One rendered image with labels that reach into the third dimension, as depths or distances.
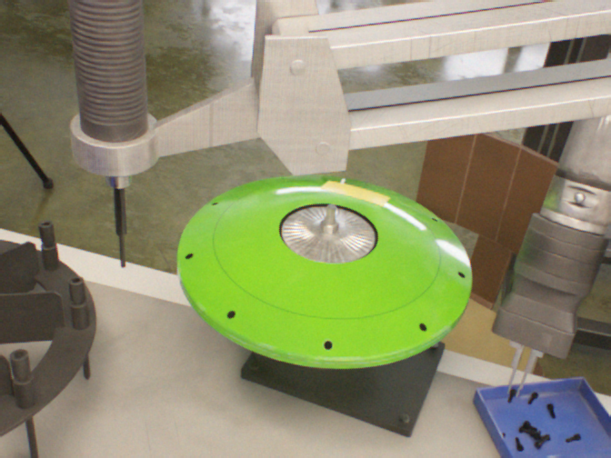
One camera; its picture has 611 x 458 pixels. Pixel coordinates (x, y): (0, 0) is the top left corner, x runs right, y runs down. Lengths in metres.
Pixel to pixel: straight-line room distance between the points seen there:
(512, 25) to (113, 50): 0.22
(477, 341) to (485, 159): 0.31
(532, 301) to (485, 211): 0.73
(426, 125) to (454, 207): 1.11
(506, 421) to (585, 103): 0.52
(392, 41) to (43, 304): 0.54
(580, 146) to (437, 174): 0.76
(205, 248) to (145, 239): 1.79
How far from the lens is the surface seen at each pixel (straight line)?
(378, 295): 0.86
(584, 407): 1.06
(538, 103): 0.56
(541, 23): 0.53
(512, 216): 1.59
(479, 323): 1.58
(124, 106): 0.52
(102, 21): 0.50
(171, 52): 3.80
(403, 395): 0.99
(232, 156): 3.10
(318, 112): 0.52
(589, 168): 0.87
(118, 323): 1.07
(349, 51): 0.51
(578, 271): 0.88
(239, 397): 0.98
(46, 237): 1.02
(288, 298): 0.85
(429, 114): 0.55
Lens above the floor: 1.64
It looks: 37 degrees down
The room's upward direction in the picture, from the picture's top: 7 degrees clockwise
